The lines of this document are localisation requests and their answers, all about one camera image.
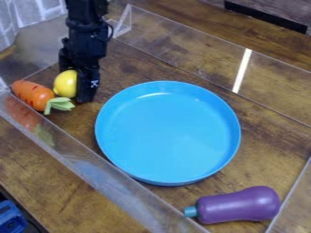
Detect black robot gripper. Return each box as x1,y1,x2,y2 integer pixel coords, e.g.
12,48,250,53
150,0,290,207
59,0,114,103

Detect yellow toy lemon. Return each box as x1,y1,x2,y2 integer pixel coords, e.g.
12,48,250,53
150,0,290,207
54,70,78,98

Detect orange toy carrot green leaves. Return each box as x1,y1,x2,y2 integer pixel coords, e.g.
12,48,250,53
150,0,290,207
11,80,75,115

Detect blue round plastic tray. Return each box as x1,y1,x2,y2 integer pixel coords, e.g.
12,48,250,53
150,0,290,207
95,81,242,186

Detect white lattice curtain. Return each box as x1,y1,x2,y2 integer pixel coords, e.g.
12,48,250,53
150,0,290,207
0,0,67,52

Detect blue plastic object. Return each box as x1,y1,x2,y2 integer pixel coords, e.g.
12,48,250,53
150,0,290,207
0,200,28,233

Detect dark wooden furniture edge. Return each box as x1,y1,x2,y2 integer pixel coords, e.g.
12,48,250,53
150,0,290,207
223,0,307,35

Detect purple toy eggplant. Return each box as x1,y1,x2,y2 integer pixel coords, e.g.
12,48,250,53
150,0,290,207
183,186,281,224

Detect clear acrylic barrier wall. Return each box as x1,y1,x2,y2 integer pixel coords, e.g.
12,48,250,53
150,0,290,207
0,0,311,233

